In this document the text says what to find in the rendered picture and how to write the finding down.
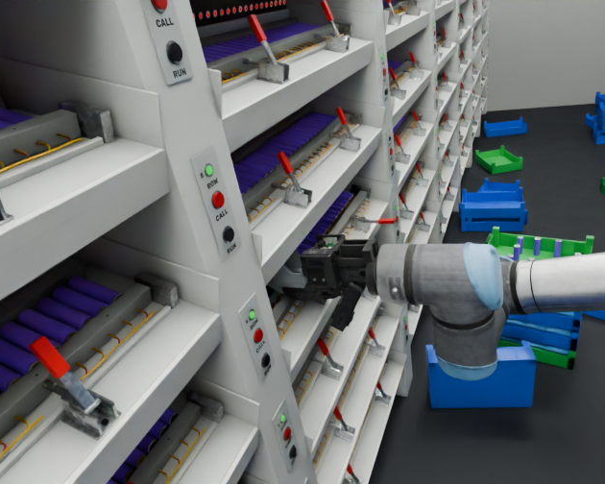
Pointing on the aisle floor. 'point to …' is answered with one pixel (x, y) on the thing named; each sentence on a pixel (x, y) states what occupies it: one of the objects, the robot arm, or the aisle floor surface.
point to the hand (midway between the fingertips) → (274, 279)
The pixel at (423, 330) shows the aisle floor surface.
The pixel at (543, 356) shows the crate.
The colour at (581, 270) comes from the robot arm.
